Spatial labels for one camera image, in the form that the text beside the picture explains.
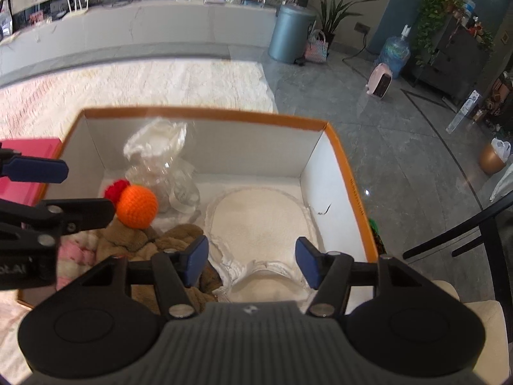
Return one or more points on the wall socket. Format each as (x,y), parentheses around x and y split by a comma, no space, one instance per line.
(362,28)

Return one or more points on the long leaf potted plant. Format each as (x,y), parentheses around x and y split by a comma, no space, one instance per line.
(334,4)

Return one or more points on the orange crochet ball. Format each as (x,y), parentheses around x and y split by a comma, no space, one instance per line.
(137,207)

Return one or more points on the blue water jug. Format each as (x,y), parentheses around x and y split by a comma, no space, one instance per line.
(394,54)

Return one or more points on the black chair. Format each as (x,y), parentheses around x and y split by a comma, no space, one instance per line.
(493,224)

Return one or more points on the blue bottle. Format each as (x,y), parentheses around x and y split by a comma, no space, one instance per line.
(469,5)

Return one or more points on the brown plush toy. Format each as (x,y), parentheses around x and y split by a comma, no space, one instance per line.
(176,240)

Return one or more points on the red square box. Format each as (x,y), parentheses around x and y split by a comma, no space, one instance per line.
(28,190)

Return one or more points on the green toy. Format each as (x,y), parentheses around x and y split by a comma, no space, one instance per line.
(376,234)

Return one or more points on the pink space heater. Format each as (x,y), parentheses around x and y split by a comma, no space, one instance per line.
(380,82)

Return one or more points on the woven pink basket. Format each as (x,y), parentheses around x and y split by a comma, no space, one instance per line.
(316,50)

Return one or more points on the orange cardboard box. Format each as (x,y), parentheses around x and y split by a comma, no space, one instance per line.
(356,192)

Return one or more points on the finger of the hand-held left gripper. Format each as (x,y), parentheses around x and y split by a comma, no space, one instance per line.
(68,214)
(38,170)

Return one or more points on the pink white fluffy cloth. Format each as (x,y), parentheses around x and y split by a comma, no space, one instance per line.
(78,256)

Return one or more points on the blue grey trash can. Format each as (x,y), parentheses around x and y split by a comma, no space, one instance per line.
(290,34)

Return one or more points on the cream seat cushion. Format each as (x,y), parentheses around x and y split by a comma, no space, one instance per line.
(485,329)

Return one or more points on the red crochet ball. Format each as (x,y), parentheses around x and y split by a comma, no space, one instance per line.
(115,190)

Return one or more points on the dark grey cabinet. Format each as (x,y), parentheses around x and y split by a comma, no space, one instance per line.
(457,64)

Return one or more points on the beige round bath mitt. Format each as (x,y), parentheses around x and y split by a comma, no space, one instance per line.
(260,224)

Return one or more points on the clear plastic bag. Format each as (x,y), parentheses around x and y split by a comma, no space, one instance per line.
(184,192)

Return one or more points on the gold waste bin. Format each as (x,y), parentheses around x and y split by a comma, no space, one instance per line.
(491,160)

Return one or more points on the white tall carton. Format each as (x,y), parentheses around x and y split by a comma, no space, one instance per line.
(465,112)

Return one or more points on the white marble TV cabinet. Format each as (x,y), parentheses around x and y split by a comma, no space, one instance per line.
(160,24)

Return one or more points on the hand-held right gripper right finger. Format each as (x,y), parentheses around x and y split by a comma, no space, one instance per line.
(308,262)

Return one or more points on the white router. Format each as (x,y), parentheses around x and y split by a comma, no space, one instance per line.
(78,6)

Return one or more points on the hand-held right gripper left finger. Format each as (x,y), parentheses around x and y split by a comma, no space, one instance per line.
(196,262)

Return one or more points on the lace patterned blanket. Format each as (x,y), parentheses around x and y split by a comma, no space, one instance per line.
(160,84)

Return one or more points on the trailing green plant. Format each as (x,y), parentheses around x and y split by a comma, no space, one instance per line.
(431,12)

